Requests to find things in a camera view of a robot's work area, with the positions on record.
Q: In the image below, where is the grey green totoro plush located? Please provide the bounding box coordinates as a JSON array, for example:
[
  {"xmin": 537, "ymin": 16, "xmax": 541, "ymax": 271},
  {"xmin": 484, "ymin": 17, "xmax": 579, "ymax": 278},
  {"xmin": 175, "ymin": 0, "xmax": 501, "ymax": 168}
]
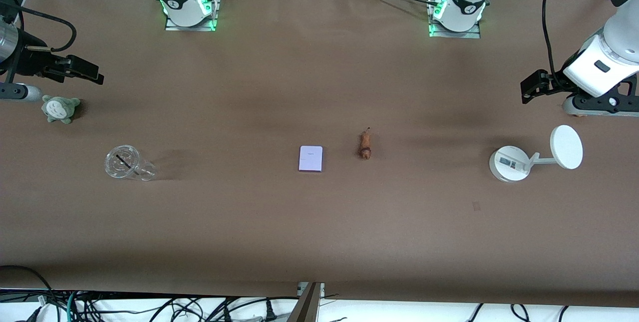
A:
[{"xmin": 41, "ymin": 94, "xmax": 81, "ymax": 124}]

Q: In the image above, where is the white round desk lamp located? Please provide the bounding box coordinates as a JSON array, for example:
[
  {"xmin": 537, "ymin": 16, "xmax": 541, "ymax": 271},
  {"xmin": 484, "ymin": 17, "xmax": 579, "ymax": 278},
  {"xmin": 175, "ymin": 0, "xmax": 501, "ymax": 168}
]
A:
[{"xmin": 488, "ymin": 124, "xmax": 584, "ymax": 184}]

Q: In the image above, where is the clear plastic cup with lid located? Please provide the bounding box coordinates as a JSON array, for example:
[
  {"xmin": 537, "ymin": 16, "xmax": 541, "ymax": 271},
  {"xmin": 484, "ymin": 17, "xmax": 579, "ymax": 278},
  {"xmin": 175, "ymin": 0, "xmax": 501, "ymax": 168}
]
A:
[{"xmin": 103, "ymin": 144, "xmax": 157, "ymax": 182}]

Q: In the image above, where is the brown table cover sheet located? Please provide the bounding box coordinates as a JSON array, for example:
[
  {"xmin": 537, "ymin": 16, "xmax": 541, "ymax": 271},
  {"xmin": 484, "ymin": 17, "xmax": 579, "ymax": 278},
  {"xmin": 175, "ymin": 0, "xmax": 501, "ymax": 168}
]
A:
[{"xmin": 0, "ymin": 0, "xmax": 639, "ymax": 309}]

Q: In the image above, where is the right arm wrist camera bar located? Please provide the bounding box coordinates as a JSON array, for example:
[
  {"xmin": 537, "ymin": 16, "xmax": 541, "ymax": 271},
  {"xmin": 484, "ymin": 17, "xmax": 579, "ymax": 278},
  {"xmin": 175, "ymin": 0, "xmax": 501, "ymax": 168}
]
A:
[{"xmin": 0, "ymin": 82, "xmax": 42, "ymax": 101}]

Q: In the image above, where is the arm wrist camera bar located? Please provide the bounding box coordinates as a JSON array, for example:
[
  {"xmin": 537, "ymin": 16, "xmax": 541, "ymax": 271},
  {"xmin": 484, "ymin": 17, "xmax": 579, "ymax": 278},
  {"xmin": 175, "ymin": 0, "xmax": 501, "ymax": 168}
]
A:
[
  {"xmin": 562, "ymin": 75, "xmax": 639, "ymax": 117},
  {"xmin": 0, "ymin": 82, "xmax": 42, "ymax": 101}
]

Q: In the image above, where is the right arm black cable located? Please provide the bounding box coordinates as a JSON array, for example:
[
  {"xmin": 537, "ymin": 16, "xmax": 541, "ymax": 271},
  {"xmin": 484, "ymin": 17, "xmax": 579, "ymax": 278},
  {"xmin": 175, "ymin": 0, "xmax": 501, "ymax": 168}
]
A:
[{"xmin": 0, "ymin": 0, "xmax": 99, "ymax": 54}]

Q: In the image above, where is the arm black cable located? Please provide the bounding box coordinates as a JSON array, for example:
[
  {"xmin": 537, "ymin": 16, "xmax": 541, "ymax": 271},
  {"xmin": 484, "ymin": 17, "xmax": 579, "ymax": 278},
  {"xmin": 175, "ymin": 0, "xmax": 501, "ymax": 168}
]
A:
[
  {"xmin": 542, "ymin": 0, "xmax": 567, "ymax": 85},
  {"xmin": 0, "ymin": 0, "xmax": 99, "ymax": 54}
]

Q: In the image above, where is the left arm wrist camera bar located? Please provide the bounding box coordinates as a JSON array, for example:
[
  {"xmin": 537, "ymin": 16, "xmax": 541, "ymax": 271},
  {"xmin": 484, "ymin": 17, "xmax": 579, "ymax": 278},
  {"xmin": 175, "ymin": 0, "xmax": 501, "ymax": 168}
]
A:
[{"xmin": 562, "ymin": 75, "xmax": 639, "ymax": 117}]

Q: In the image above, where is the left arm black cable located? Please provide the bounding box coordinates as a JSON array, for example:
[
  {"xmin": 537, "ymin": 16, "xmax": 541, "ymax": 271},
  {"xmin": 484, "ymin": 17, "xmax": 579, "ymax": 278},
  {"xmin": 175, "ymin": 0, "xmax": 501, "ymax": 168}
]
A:
[{"xmin": 542, "ymin": 0, "xmax": 567, "ymax": 85}]

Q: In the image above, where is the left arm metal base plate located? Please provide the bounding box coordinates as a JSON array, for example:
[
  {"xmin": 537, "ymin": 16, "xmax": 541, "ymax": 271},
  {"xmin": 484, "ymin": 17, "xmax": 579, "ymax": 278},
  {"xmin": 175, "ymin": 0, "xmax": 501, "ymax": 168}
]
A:
[{"xmin": 427, "ymin": 0, "xmax": 482, "ymax": 39}]

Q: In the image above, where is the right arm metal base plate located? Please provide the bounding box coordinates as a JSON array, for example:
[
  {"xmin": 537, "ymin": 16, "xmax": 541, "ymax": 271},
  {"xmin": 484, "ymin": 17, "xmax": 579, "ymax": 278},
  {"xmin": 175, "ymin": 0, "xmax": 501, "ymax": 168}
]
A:
[{"xmin": 164, "ymin": 0, "xmax": 219, "ymax": 32}]

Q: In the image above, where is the black cable loop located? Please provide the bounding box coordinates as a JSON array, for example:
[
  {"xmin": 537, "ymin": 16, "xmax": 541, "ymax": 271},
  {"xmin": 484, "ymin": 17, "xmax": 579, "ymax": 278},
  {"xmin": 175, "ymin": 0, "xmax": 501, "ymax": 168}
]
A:
[{"xmin": 0, "ymin": 264, "xmax": 56, "ymax": 322}]

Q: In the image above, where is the teal cable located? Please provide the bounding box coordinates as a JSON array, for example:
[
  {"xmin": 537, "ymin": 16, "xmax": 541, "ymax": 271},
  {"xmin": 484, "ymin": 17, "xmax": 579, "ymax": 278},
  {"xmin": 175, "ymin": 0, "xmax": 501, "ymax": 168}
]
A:
[{"xmin": 66, "ymin": 289, "xmax": 80, "ymax": 322}]

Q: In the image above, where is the aluminium camera post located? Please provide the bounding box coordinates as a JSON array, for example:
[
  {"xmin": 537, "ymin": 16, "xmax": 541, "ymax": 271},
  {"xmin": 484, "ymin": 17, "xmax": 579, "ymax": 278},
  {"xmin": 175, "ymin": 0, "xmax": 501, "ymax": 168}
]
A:
[{"xmin": 287, "ymin": 282, "xmax": 325, "ymax": 322}]

